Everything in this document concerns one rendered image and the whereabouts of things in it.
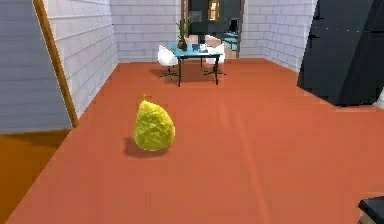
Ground yellow pear-shaped bag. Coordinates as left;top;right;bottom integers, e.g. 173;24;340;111
133;93;176;152

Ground blue table with black legs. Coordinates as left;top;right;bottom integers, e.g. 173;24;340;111
168;42;224;88

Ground white shell chair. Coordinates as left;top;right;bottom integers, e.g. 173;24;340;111
204;34;222;48
203;43;226;76
157;44;180;81

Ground dark items on table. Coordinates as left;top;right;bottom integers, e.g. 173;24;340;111
191;42;210;54

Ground green house plant in pot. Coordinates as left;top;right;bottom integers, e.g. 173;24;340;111
175;17;192;52

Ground blue table in far room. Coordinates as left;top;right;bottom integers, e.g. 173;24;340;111
223;31;240;52

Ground yellow framed picture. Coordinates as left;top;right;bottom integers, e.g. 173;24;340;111
207;0;221;22

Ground black cupboard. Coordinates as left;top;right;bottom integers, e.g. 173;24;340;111
296;0;384;107

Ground grey door with wooden edge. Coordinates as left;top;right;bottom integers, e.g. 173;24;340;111
0;0;80;135

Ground black object on floor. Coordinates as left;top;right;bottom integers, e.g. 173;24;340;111
357;195;384;224

